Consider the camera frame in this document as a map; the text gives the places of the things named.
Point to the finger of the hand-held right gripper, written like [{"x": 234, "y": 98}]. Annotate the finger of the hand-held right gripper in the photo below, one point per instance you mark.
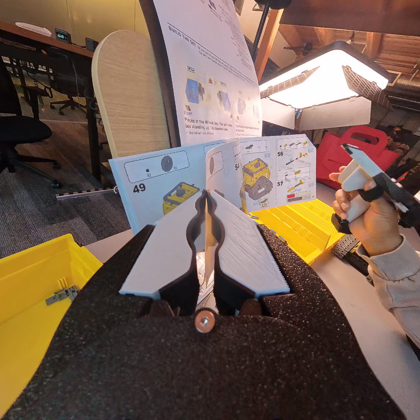
[{"x": 367, "y": 164}]

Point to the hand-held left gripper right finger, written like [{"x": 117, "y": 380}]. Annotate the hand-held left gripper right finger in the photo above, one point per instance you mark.
[{"x": 256, "y": 259}]

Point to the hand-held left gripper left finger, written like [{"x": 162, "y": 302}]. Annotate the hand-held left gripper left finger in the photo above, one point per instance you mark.
[{"x": 157, "y": 259}]

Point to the instruction booklet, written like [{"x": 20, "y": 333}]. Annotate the instruction booklet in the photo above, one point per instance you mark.
[{"x": 151, "y": 197}]

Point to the yellow tracked toy robot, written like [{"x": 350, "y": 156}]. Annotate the yellow tracked toy robot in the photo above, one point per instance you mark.
[{"x": 344, "y": 246}]

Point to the person's right forearm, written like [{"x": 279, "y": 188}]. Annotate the person's right forearm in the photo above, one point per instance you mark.
[{"x": 400, "y": 289}]

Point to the grey desk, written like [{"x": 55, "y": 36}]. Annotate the grey desk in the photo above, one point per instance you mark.
[{"x": 354, "y": 295}]

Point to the person's right hand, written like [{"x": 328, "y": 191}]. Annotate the person's right hand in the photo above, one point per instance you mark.
[{"x": 380, "y": 230}]

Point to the red felt bag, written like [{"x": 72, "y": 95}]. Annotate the red felt bag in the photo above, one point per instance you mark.
[{"x": 335, "y": 164}]

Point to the yellow plastic bin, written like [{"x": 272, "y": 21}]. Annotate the yellow plastic bin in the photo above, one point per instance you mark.
[
  {"x": 26, "y": 328},
  {"x": 289, "y": 230}
]

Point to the white softbox lamp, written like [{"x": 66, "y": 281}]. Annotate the white softbox lamp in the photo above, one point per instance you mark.
[{"x": 315, "y": 85}]

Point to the white perforated strip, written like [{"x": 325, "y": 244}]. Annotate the white perforated strip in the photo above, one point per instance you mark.
[{"x": 85, "y": 193}]

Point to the grey building beam piece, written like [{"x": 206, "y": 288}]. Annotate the grey building beam piece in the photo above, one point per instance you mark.
[{"x": 62, "y": 295}]

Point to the beige rounded board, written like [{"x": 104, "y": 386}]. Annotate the beige rounded board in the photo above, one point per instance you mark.
[{"x": 131, "y": 98}]

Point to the black lamp pole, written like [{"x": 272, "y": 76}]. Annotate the black lamp pole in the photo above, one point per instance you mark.
[{"x": 261, "y": 33}]

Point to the large printed instruction sheet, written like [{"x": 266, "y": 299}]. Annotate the large printed instruction sheet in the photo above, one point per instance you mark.
[{"x": 210, "y": 65}]

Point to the black office chair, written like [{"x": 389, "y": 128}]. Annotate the black office chair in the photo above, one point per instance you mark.
[{"x": 20, "y": 128}]

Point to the dark wooden table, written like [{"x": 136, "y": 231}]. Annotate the dark wooden table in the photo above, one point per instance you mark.
[{"x": 39, "y": 42}]

